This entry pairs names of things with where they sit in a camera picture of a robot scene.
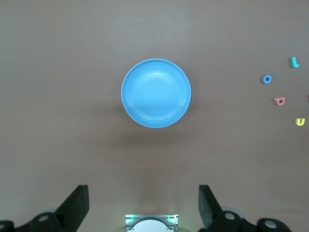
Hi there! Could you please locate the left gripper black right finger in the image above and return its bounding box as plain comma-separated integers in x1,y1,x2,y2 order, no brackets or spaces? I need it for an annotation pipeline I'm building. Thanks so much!
198,185,257,232

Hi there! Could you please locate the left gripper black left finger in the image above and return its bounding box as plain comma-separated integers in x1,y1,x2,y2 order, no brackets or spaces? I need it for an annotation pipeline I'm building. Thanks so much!
24,185,90,232

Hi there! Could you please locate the blue plate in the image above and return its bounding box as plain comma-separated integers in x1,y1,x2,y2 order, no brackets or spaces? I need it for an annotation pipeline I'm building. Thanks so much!
120,58,192,129

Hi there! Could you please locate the brown table cover sheet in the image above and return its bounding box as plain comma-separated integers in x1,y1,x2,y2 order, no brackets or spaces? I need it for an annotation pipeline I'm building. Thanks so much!
0,0,309,232

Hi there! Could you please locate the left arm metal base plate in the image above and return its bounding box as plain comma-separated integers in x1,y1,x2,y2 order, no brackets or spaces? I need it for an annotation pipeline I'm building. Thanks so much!
125,214,180,232

